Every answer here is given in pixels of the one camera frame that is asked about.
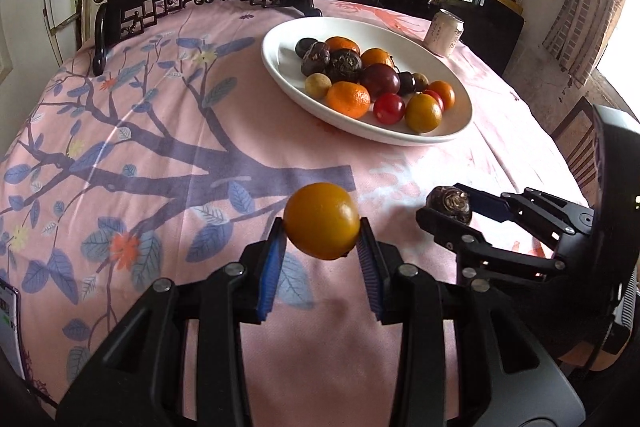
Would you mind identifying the brown mottled passion fruit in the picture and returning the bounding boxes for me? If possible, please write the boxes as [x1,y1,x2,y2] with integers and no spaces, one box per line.
[425,185,472,225]

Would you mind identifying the yellow-orange plum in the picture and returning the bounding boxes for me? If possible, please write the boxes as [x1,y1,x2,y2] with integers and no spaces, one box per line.
[405,93,442,134]
[283,182,360,261]

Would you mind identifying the red cherry tomato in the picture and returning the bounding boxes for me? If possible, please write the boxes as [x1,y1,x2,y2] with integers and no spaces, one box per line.
[373,93,406,126]

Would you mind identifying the dark purple cherry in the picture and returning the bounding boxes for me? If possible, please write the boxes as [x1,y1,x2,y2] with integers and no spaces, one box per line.
[397,72,416,96]

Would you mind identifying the large orange mandarin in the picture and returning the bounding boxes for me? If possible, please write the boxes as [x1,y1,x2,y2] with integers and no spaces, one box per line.
[326,81,371,119]

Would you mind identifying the dark red plum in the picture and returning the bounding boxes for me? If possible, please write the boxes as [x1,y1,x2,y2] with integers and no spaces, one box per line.
[360,64,399,101]

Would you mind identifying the small tan longan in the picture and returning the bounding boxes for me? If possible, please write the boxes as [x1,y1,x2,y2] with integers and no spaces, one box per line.
[304,72,332,101]

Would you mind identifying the red tomato in plate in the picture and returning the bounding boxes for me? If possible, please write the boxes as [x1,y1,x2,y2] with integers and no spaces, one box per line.
[422,89,445,113]

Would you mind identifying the white oval plate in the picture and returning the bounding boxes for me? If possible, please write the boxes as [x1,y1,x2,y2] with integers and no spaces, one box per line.
[262,17,472,146]

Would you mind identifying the beige drink can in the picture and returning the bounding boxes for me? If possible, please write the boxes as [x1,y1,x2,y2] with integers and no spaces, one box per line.
[423,10,464,57]

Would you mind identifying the dark wooden cabinet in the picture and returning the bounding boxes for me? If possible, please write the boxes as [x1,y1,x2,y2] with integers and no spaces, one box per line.
[378,0,524,75]

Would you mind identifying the small mandarin in plate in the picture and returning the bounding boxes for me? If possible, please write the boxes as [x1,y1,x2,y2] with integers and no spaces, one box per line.
[324,36,360,55]

